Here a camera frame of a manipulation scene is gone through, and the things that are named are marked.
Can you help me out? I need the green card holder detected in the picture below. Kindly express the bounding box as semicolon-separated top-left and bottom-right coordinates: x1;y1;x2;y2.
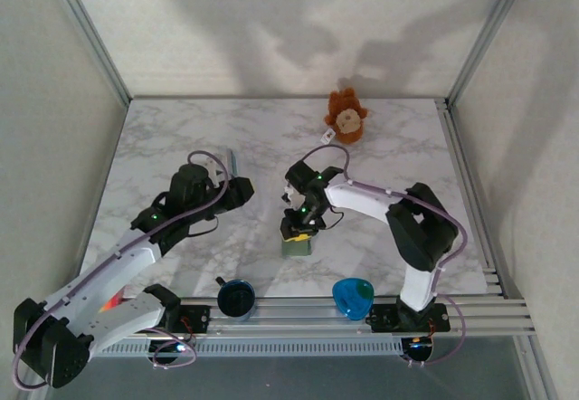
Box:
280;235;314;260

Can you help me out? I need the bright blue bowl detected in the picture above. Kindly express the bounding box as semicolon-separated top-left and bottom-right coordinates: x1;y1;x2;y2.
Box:
331;277;376;321

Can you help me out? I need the dark blue cup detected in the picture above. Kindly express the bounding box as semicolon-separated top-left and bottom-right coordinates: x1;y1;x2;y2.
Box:
215;276;257;323

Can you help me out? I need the brown plush monkey toy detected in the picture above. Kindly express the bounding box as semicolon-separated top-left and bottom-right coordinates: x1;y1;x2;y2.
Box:
324;87;370;147

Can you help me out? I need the colourful marker pack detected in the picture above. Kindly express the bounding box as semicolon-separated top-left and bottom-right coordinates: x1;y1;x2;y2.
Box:
101;285;131;314

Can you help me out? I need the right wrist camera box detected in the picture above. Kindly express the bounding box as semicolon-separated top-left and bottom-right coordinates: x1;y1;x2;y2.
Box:
281;185;305;210

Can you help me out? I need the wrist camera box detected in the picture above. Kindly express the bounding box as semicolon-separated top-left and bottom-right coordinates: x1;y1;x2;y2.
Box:
281;185;305;210
203;157;228;180

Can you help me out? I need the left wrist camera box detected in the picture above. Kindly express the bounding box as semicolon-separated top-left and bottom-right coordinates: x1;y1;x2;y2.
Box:
203;157;228;180

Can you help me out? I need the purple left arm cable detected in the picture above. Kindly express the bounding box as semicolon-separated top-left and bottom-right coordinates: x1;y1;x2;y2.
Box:
11;150;228;392

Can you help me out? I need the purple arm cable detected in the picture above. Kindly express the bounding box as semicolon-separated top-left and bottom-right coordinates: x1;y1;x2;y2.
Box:
298;144;470;367
11;150;228;392

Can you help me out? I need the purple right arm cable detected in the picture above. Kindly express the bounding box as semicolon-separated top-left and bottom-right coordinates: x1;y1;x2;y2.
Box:
298;144;470;367

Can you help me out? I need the aluminium front frame rail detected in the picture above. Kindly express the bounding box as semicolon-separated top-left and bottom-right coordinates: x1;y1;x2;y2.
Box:
43;297;539;340

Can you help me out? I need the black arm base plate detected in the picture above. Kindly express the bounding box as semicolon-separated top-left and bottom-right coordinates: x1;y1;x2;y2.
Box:
148;304;213;334
365;302;451;333

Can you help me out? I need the grey slotted cable duct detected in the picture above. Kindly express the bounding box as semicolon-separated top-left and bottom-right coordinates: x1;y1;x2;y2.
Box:
90;338;404;358

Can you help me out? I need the aluminium side frame rail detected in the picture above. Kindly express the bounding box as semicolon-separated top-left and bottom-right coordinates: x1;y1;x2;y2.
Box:
434;99;507;300

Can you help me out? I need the aluminium frame post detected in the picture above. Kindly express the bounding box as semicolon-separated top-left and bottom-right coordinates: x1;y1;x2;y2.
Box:
445;0;535;108
43;0;133;108

